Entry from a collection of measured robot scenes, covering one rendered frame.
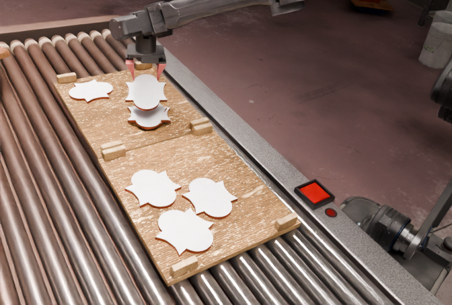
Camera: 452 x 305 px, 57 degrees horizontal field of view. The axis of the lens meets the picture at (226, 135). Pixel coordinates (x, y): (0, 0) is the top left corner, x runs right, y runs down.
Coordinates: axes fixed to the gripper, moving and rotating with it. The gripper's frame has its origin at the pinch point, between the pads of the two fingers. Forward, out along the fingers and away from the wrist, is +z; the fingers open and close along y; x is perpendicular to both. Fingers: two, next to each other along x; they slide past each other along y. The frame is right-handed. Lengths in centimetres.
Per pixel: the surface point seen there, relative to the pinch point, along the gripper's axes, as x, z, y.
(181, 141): -16.5, 10.8, 9.4
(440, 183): 56, 106, 187
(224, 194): -39.1, 10.0, 17.7
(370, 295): -67, 14, 45
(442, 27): 237, 73, 295
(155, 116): -7.3, 8.7, 2.6
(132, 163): -25.6, 10.7, -4.3
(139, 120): -9.0, 8.7, -2.1
